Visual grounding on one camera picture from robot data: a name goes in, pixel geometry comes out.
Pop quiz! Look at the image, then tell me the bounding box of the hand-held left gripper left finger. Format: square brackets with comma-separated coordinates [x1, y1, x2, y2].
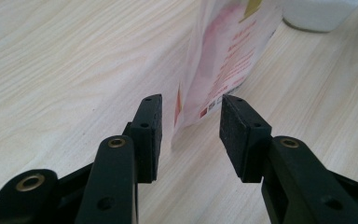
[74, 93, 163, 224]

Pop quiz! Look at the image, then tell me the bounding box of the clear red-print plastic pouch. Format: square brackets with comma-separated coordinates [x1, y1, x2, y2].
[171, 0, 283, 147]

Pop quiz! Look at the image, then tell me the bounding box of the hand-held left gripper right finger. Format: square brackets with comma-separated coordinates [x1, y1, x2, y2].
[219, 94, 358, 224]

